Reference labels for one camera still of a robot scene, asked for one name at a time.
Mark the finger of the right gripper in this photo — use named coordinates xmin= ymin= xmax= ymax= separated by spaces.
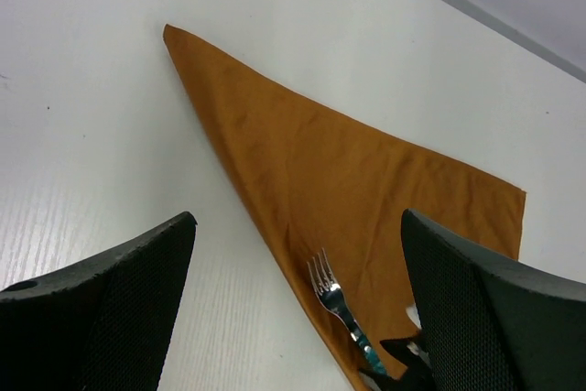
xmin=359 ymin=330 xmax=435 ymax=391

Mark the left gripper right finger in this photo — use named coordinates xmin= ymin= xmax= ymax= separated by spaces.
xmin=401 ymin=210 xmax=585 ymax=390

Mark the orange-brown cloth napkin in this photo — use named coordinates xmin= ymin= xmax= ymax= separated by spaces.
xmin=163 ymin=26 xmax=526 ymax=390

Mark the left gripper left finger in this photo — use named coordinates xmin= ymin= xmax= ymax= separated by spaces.
xmin=1 ymin=212 xmax=197 ymax=390

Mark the fork with teal handle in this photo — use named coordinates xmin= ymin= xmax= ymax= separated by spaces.
xmin=307 ymin=248 xmax=387 ymax=375

